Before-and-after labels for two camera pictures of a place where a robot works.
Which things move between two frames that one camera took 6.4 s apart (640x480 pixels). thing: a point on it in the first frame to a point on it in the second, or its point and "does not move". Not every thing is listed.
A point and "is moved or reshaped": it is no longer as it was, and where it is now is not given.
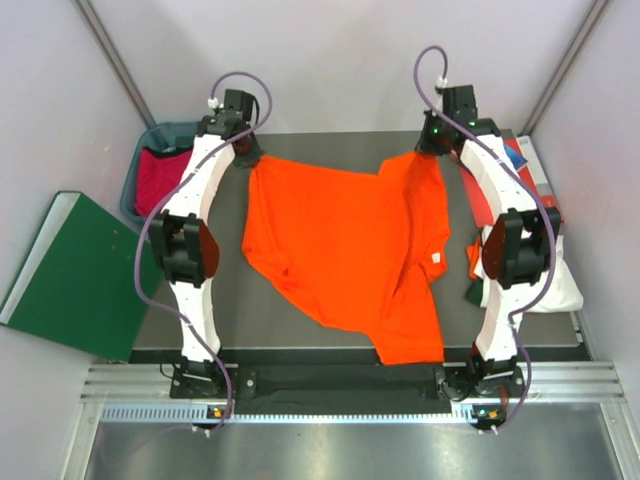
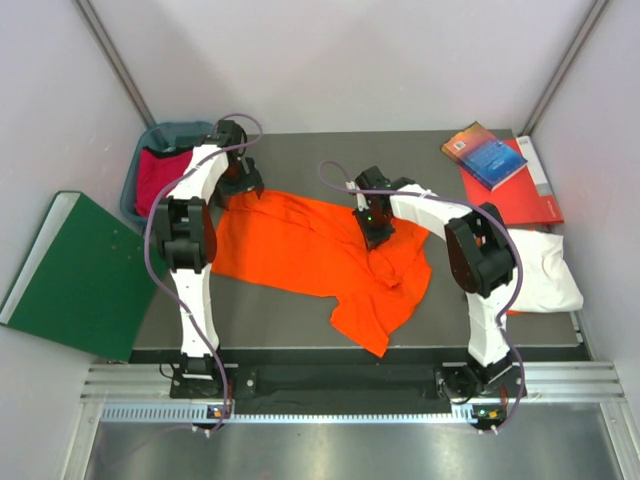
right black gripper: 423,146 to 373,239
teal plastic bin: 176,135 does not move
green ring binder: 78,282 does not move
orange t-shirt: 362,250 is moved or reshaped
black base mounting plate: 475,383 does not move
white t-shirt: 562,295 does not move
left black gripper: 251,158 to 249,182
